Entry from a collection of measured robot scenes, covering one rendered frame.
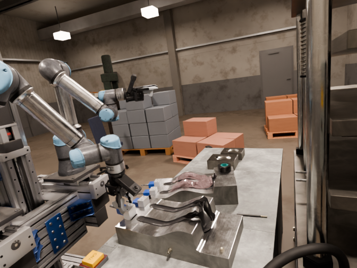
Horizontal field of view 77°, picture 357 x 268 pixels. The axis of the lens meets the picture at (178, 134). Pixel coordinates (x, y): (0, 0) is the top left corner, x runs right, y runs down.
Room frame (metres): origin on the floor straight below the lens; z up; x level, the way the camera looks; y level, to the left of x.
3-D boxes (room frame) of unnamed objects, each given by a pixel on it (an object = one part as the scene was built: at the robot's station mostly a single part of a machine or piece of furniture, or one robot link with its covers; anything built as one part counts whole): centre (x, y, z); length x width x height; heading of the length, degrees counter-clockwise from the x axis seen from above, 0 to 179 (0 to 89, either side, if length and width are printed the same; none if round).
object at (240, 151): (1.76, -0.42, 0.83); 0.17 x 0.13 x 0.06; 62
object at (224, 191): (1.23, -0.04, 0.86); 0.50 x 0.26 x 0.11; 80
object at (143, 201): (1.06, 0.26, 0.89); 0.13 x 0.05 x 0.05; 62
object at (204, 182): (1.23, -0.04, 0.90); 0.26 x 0.18 x 0.08; 80
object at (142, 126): (5.15, 0.69, 0.65); 1.30 x 0.90 x 1.29; 71
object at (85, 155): (0.86, 0.38, 1.23); 0.11 x 0.11 x 0.08; 22
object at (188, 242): (0.88, 0.05, 0.87); 0.50 x 0.26 x 0.14; 62
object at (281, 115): (4.88, -2.60, 0.37); 1.26 x 0.90 x 0.74; 68
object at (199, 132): (3.97, -0.51, 0.35); 1.26 x 0.96 x 0.71; 59
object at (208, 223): (0.89, 0.06, 0.92); 0.35 x 0.16 x 0.09; 62
